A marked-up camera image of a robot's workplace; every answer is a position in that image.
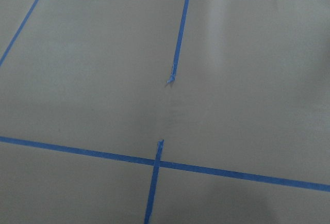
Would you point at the brown paper table cover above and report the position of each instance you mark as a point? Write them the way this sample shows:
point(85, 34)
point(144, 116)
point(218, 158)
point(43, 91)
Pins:
point(164, 111)

